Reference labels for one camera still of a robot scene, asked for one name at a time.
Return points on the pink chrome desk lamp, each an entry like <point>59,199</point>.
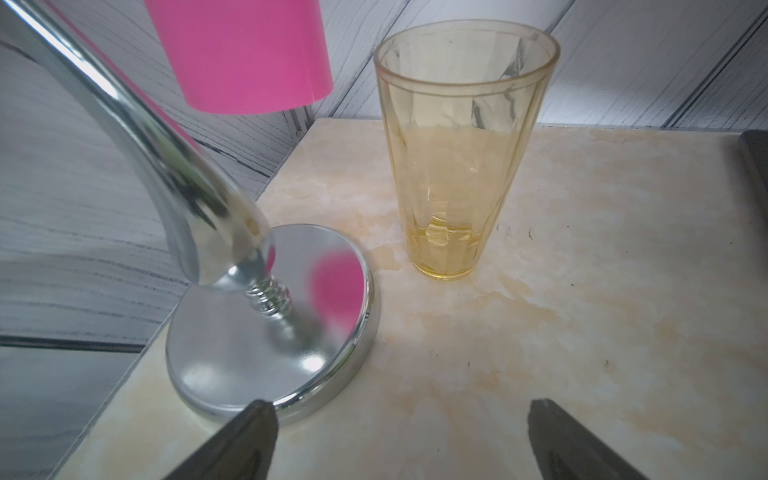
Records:
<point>285,315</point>

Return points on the black computer monitor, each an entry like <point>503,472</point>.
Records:
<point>753,146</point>

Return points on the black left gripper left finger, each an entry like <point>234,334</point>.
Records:
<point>241,449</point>

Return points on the amber plastic tumbler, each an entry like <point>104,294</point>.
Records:
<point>459,100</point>

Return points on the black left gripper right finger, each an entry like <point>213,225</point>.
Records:
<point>566,449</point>

